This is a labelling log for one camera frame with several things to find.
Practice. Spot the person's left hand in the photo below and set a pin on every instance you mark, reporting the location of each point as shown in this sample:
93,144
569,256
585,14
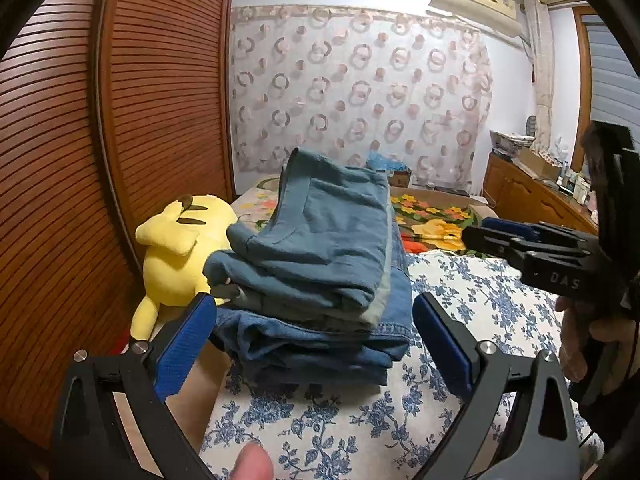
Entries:
254,465

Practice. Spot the colourful floral blanket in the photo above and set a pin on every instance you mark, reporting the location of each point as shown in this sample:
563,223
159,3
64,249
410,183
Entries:
440,230

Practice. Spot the blue cloth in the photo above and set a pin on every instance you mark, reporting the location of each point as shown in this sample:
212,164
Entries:
385,162

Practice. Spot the wooden louvered wardrobe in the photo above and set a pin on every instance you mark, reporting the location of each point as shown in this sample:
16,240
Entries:
160,85

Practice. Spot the small cardboard box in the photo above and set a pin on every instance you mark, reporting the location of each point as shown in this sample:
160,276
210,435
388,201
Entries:
400,179

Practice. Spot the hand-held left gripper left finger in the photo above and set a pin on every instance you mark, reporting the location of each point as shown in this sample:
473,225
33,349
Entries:
185,345

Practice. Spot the grey window shutter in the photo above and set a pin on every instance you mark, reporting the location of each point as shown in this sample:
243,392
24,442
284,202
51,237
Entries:
607,75

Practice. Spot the wooden window frame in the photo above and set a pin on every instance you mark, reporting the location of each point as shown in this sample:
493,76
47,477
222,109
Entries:
580,60

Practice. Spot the white blue floral sheet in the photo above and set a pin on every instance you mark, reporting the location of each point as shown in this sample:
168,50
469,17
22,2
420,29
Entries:
500,300

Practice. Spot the open cardboard box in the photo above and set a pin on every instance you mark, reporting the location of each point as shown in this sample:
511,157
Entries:
540,162

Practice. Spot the group of small bottles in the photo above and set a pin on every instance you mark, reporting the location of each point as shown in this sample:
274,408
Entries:
577,185

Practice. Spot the person's right hand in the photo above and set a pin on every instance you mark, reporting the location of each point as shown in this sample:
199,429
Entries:
572,352

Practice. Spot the wooden cabinet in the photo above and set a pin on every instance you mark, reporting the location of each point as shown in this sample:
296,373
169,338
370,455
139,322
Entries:
525,195

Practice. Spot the grey pants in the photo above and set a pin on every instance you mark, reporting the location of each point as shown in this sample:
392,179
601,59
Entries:
250,300

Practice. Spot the beige side curtain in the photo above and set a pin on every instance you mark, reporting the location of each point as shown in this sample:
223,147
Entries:
542,60

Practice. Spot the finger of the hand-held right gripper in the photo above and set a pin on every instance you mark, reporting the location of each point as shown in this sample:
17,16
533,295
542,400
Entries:
507,228
492,241

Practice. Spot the blue jeans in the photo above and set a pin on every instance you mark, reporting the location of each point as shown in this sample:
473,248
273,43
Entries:
310,350

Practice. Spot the patterned box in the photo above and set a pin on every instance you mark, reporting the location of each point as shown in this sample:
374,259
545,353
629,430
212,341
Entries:
510,142

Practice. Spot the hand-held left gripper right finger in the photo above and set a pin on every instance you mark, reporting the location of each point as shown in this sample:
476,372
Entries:
440,340

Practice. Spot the yellow plush toy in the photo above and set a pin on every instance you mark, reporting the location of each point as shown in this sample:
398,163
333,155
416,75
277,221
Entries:
165,270

